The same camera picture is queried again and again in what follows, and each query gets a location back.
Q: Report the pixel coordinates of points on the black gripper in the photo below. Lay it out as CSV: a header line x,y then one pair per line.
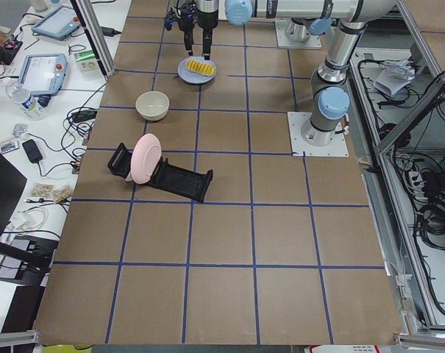
x,y
207,19

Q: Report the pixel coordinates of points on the striped yellow bread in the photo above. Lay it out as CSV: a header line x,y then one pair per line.
x,y
201,68

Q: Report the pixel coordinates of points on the blue plate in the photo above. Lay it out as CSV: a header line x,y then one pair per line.
x,y
192,77

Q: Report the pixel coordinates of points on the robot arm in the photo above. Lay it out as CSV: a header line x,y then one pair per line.
x,y
352,18
300,29

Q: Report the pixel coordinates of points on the pink plate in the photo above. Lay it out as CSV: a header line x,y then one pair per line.
x,y
145,157

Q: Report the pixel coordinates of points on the white plate in rack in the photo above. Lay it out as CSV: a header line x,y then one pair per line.
x,y
129,179

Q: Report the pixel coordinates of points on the cream bowl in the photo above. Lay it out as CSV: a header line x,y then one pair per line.
x,y
152,105

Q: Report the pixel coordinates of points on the black power adapter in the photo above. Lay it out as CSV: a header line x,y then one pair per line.
x,y
109,31

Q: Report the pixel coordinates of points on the green white carton box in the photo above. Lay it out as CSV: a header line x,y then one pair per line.
x,y
86,61

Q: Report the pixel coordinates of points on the teach pendant far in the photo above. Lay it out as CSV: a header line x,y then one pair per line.
x,y
58,24

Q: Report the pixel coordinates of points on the teach pendant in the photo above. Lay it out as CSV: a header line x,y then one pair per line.
x,y
58,24
43,74

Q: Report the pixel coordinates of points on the black dish rack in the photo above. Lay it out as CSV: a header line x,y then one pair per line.
x,y
167,177

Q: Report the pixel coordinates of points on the teach pendant near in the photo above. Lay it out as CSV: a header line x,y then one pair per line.
x,y
43,74

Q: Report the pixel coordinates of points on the plastic water bottle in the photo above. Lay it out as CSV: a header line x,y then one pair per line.
x,y
24,99

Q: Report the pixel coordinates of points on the aluminium frame post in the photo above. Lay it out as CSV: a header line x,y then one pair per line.
x,y
89,22

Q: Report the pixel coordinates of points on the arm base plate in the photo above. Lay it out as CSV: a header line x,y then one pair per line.
x,y
308,142
313,43

